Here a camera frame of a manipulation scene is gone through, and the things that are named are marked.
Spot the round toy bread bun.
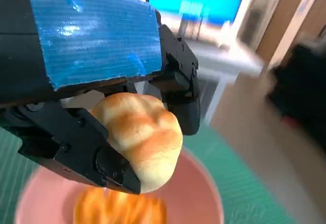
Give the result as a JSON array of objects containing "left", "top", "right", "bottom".
[{"left": 86, "top": 93, "right": 184, "bottom": 193}]

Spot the black bag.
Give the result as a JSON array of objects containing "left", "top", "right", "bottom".
[{"left": 266, "top": 40, "right": 326, "bottom": 143}]

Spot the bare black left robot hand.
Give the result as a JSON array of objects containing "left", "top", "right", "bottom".
[{"left": 0, "top": 0, "right": 202, "bottom": 195}]

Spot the green cutting mat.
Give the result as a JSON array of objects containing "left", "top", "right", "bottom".
[{"left": 0, "top": 124, "right": 296, "bottom": 224}]

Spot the pink bowl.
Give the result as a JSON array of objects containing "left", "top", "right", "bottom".
[{"left": 14, "top": 147, "right": 225, "bottom": 224}]

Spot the blue display screen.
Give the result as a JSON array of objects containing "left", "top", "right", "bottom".
[{"left": 149, "top": 0, "right": 250, "bottom": 27}]

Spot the glazed twisted toy bread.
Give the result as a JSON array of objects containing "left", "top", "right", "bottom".
[{"left": 73, "top": 187, "right": 168, "bottom": 224}]

